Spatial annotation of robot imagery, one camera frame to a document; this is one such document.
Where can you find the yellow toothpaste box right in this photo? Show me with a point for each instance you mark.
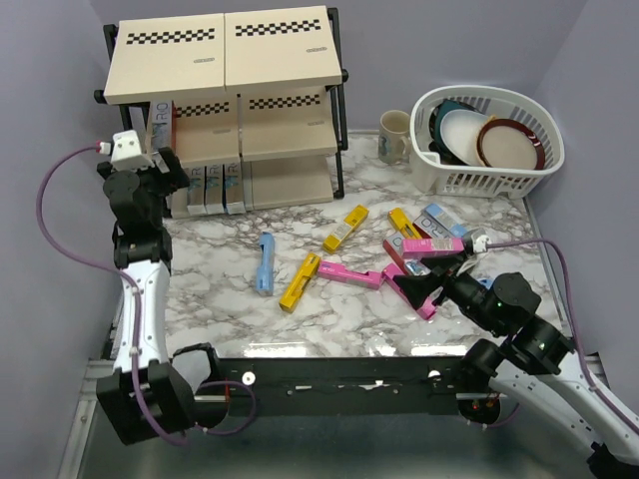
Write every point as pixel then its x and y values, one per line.
pixel 399 220

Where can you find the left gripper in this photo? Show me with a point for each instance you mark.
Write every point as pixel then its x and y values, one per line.
pixel 175 178

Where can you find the silver blue toothpaste box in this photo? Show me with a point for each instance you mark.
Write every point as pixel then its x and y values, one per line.
pixel 430 228

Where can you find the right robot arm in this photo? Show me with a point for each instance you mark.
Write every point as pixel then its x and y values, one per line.
pixel 535 363

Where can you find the pink toothpaste box diagonal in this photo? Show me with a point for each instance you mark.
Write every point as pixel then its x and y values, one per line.
pixel 426 310

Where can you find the white plate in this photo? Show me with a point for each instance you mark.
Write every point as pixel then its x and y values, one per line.
pixel 459 130

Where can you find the metallic blue toothpaste box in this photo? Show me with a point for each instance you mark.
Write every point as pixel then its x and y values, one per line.
pixel 214 190
pixel 196 192
pixel 234 189

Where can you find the light blue toothpaste box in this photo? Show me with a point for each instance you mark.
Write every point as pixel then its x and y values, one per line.
pixel 265 276

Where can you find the yellow toothpaste box lower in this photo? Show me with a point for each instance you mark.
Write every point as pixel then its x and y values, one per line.
pixel 294 292

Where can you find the yellow toothpaste box middle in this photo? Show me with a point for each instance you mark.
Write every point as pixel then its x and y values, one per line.
pixel 345 229

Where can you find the pink toothpaste box long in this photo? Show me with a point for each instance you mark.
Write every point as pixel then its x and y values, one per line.
pixel 338 272

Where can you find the dark teal bowl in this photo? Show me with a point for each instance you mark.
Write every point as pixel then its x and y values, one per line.
pixel 438 113

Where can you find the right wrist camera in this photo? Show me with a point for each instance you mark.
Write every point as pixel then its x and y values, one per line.
pixel 476 241

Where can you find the red metallic toothpaste box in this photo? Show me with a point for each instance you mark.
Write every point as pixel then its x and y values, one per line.
pixel 160 131

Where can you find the red rimmed plate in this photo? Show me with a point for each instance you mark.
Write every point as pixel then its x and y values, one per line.
pixel 508 144

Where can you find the light blue box far right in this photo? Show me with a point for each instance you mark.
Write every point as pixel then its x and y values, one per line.
pixel 447 220

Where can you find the white plastic dish basket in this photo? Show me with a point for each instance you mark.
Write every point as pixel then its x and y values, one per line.
pixel 431 174

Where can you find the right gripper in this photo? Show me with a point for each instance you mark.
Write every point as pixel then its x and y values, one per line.
pixel 446 274

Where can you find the beige three-tier shelf rack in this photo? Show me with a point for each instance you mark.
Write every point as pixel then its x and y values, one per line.
pixel 261 88

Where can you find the yellow toothpaste box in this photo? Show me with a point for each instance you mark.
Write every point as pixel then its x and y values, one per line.
pixel 345 229
pixel 294 292
pixel 399 220

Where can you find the silver foil toothpaste box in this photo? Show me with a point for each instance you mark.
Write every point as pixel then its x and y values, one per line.
pixel 416 267

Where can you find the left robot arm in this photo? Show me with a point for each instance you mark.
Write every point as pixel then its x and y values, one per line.
pixel 146 396

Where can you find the cream ceramic mug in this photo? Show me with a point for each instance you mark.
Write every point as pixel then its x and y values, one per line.
pixel 394 145

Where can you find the black base bar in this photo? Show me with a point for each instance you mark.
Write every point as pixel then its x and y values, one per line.
pixel 356 385

